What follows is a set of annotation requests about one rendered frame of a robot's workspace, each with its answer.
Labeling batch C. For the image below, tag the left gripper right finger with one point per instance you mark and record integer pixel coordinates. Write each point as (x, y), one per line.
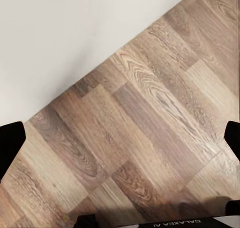
(232, 137)

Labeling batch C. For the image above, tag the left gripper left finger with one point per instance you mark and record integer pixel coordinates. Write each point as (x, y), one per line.
(12, 137)

